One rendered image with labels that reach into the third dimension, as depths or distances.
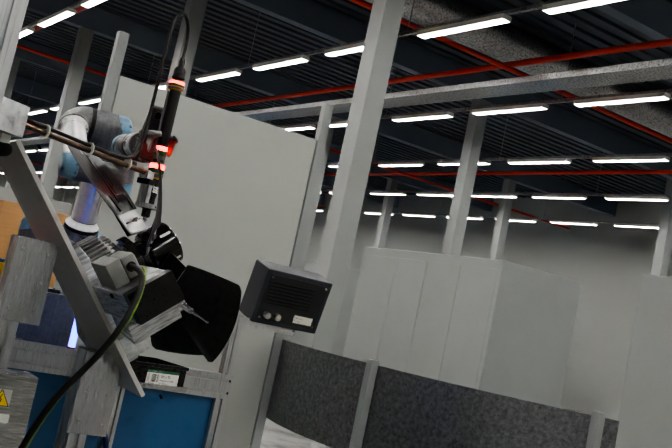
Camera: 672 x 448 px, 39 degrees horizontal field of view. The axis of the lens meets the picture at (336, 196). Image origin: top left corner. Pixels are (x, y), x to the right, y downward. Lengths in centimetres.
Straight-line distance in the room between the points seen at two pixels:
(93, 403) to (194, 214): 232
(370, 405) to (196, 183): 137
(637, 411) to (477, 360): 391
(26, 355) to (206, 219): 193
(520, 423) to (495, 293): 826
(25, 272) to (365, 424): 221
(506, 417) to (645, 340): 483
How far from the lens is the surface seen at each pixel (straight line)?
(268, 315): 319
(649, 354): 871
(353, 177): 952
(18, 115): 218
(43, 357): 297
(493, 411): 402
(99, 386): 247
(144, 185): 264
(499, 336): 1230
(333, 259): 942
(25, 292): 239
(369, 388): 421
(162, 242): 252
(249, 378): 490
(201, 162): 469
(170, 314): 229
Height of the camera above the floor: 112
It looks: 7 degrees up
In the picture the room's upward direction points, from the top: 12 degrees clockwise
